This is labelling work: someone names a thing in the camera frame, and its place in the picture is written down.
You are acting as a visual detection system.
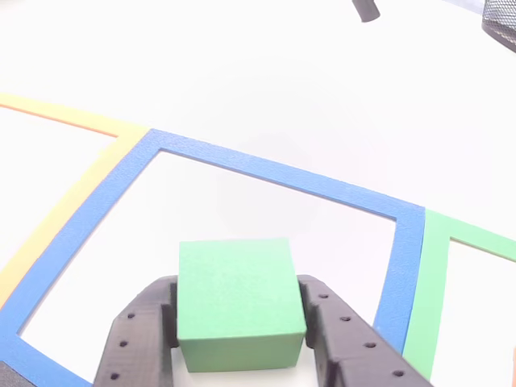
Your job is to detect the green square block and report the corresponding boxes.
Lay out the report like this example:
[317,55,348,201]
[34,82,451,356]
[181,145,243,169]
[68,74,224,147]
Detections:
[177,237,307,373]

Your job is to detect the dark grey rod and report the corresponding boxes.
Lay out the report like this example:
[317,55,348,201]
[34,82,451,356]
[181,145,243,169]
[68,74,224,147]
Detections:
[351,0,381,23]

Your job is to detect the black mesh object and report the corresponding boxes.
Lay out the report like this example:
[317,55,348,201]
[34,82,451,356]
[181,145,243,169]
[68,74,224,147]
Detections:
[481,0,516,53]

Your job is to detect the pale blue sheet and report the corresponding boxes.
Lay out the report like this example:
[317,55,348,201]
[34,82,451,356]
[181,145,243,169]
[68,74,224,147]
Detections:
[443,0,487,13]

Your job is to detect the green square frame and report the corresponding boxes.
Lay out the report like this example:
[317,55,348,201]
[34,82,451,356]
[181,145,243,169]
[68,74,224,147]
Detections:
[402,208,516,382]

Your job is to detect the orange square frame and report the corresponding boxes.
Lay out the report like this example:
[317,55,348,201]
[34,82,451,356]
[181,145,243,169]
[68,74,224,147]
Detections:
[0,92,151,311]

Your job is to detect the blue square frame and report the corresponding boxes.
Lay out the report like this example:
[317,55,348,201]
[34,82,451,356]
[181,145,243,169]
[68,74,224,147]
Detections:
[0,127,427,387]

